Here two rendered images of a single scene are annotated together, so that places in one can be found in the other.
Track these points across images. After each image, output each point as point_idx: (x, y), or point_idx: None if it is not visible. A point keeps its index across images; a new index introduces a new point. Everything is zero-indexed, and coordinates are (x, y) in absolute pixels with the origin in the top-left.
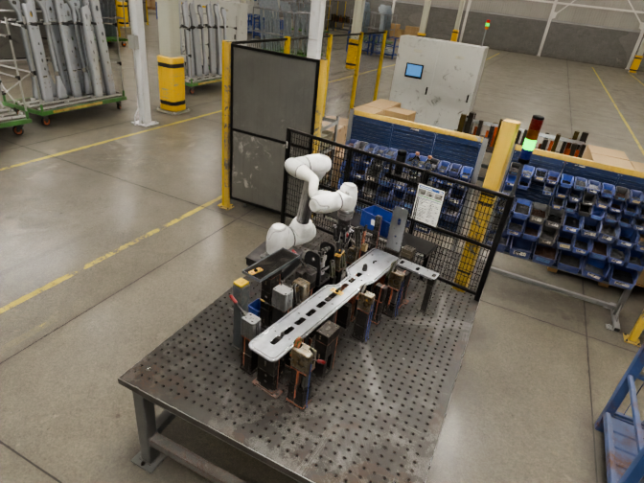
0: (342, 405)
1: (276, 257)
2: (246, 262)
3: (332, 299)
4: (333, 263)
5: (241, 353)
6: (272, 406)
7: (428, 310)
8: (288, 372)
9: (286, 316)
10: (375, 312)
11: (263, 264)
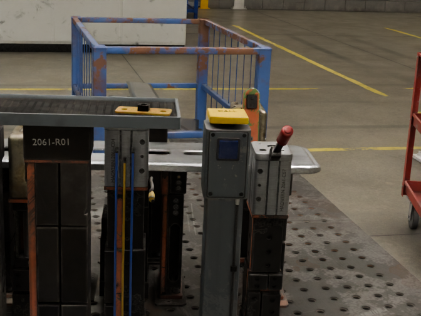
0: (185, 224)
1: (8, 110)
2: None
3: (7, 145)
4: None
5: (282, 280)
6: (296, 268)
7: None
8: (192, 283)
9: (165, 161)
10: None
11: (84, 113)
